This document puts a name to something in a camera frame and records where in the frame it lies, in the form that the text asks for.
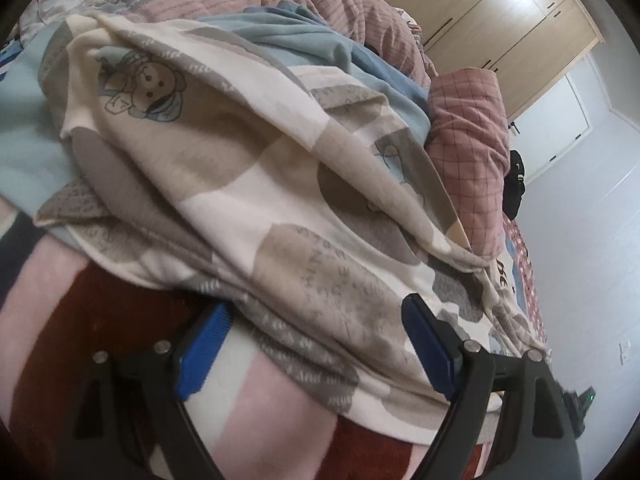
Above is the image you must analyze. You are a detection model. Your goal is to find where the black clothing pile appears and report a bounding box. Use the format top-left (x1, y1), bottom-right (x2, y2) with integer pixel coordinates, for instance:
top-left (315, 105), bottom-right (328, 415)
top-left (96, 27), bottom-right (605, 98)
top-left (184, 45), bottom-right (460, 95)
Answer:
top-left (502, 150), bottom-right (526, 221)

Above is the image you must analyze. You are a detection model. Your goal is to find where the pink checked quilt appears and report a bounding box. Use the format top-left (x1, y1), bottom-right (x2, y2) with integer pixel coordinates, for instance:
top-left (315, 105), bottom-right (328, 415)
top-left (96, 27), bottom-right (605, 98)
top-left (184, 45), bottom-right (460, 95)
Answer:
top-left (20, 0), bottom-right (511, 256)

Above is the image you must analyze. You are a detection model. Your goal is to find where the light blue cloth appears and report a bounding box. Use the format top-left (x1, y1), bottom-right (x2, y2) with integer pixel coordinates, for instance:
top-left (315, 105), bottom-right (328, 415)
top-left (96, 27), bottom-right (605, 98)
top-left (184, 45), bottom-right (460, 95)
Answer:
top-left (0, 2), bottom-right (431, 221)

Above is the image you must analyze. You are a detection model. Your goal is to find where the white door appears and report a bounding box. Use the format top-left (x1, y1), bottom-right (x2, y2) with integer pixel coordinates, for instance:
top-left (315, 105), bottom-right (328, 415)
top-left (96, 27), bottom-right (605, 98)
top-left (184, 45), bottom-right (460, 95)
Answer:
top-left (507, 52), bottom-right (593, 181)

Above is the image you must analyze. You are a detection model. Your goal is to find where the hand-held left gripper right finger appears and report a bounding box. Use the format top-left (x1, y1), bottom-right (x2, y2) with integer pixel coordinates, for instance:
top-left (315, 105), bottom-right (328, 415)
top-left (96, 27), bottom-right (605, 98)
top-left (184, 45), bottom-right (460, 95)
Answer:
top-left (402, 294), bottom-right (583, 480)

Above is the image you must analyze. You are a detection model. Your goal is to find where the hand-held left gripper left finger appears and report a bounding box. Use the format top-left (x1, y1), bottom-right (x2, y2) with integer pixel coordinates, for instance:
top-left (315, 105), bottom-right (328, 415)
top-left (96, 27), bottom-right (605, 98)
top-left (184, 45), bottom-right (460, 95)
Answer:
top-left (65, 302), bottom-right (233, 480)

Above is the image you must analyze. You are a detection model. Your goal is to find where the striped fleece blanket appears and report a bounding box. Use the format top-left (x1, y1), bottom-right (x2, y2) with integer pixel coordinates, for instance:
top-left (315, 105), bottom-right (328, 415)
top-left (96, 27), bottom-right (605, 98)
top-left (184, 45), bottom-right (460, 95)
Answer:
top-left (0, 200), bottom-right (551, 480)

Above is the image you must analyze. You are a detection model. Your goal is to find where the wooden wardrobe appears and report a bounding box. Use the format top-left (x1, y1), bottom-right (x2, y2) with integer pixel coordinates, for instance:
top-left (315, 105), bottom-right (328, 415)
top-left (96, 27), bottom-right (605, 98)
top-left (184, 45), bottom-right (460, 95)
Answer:
top-left (350, 0), bottom-right (601, 121)

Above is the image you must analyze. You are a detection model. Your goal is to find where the cream bear-print blanket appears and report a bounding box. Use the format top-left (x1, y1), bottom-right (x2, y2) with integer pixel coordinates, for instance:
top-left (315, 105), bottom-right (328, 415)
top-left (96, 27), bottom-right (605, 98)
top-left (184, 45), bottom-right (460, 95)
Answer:
top-left (35, 12), bottom-right (551, 418)

